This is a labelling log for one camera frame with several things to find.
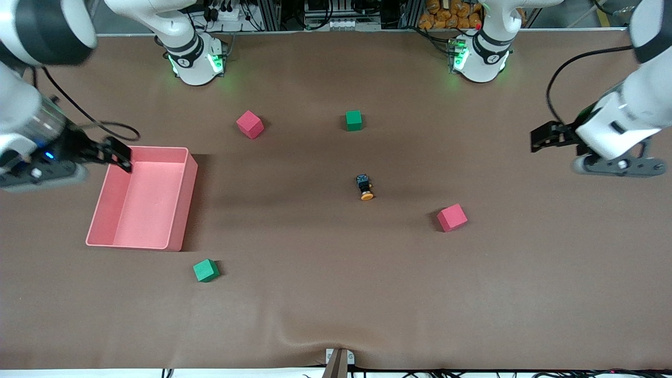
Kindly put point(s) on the pink plastic bin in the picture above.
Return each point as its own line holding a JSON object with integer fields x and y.
{"x": 142, "y": 220}

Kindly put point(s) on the orange objects pile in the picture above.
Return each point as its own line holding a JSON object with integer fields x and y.
{"x": 446, "y": 18}

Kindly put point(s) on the aluminium frame post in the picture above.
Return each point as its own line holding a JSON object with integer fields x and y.
{"x": 270, "y": 16}
{"x": 409, "y": 16}

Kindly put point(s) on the brown table mat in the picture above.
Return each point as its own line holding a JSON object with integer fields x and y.
{"x": 336, "y": 294}

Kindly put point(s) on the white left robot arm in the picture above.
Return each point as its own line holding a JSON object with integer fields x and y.
{"x": 485, "y": 52}

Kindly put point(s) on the white power strip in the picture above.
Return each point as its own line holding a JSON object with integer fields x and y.
{"x": 226, "y": 14}

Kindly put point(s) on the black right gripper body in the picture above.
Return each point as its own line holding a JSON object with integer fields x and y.
{"x": 75, "y": 147}

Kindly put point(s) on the pink foam cube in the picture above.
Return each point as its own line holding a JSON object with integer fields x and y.
{"x": 451, "y": 218}
{"x": 249, "y": 125}

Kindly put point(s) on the yellow-capped push button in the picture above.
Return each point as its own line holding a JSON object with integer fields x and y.
{"x": 364, "y": 186}

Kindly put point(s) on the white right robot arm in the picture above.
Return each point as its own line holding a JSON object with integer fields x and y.
{"x": 184, "y": 47}

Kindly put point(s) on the white connector block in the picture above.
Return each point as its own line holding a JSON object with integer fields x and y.
{"x": 341, "y": 24}

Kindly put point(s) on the green foam cube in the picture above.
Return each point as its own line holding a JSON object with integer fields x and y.
{"x": 354, "y": 121}
{"x": 205, "y": 271}

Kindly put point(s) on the metal table edge bracket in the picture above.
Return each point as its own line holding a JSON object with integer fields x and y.
{"x": 338, "y": 365}

